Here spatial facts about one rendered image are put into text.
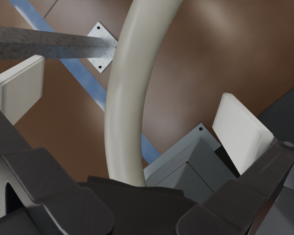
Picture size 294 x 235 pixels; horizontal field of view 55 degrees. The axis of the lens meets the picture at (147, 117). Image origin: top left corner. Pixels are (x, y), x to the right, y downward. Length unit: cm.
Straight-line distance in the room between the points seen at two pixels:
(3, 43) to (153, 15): 84
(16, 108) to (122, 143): 9
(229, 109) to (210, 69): 128
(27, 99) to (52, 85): 165
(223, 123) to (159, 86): 134
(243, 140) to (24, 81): 13
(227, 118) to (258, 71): 128
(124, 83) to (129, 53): 2
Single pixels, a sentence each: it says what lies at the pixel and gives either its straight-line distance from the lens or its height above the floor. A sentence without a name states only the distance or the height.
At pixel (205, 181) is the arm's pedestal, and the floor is 39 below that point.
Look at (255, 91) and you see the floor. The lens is 148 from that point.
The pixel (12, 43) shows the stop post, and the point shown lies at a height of 71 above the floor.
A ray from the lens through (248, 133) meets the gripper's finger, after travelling 17.
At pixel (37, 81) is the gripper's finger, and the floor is 132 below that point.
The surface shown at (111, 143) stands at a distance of 22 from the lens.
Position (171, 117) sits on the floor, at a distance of 155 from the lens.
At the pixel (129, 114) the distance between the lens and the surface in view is 21.
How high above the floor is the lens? 147
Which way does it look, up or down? 68 degrees down
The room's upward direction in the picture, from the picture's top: 124 degrees counter-clockwise
